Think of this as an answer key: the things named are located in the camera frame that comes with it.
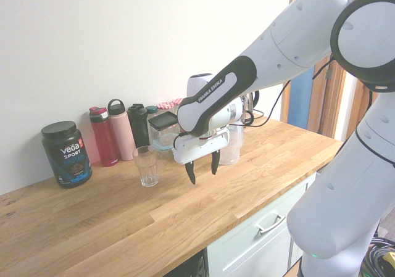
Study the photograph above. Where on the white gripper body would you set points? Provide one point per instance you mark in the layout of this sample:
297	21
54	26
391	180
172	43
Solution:
197	149

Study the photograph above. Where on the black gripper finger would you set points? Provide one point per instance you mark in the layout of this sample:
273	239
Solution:
191	172
215	161

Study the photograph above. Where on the clear plastic pitcher blue lid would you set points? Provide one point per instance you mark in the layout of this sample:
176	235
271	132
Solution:
234	150

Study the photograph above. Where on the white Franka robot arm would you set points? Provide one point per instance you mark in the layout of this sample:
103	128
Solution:
293	42

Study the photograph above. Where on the pink water bottle black cap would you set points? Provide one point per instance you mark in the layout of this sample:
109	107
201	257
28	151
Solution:
122	135

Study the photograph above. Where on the red water bottle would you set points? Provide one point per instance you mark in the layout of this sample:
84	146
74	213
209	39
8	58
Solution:
105	141

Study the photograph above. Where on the glass container teal clip lid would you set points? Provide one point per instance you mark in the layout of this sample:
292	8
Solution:
162	150

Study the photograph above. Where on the clear ribbed drinking glass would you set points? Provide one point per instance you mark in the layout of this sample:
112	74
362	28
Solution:
148	169

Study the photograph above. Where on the square clear container black lid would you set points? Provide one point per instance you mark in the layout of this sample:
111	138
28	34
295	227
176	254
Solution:
162	121

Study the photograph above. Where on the clear bottle green lid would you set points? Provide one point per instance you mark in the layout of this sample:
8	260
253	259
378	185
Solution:
152	110

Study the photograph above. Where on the black shaker bottle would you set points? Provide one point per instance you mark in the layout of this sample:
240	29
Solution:
139	129

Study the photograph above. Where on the steel electric kettle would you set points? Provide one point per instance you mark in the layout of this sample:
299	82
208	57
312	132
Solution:
251	99

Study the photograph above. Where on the black dishwasher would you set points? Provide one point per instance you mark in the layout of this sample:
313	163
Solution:
191	266

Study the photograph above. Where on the pale cabinet drawer front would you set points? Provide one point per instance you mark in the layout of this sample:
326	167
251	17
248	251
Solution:
247	252

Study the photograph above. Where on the blue door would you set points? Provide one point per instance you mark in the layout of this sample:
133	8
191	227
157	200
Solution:
297	104

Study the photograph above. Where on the black Vega protein tub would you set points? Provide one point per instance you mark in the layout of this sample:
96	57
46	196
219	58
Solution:
69	156

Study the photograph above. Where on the wooden door frame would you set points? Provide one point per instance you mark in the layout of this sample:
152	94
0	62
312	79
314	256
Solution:
327	110

